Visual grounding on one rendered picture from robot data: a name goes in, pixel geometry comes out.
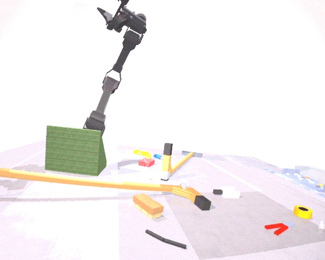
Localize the long yellow pole with dark tip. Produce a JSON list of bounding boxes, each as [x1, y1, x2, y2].
[[0, 168, 211, 211]]

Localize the red-handled pliers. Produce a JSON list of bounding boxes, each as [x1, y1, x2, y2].
[[265, 221, 295, 235]]

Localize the grey bent rod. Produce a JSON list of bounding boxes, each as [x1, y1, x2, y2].
[[145, 229, 186, 249]]

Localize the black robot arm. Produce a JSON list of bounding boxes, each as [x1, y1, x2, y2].
[[83, 11, 147, 136]]

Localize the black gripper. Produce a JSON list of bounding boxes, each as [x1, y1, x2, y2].
[[97, 0, 137, 30]]

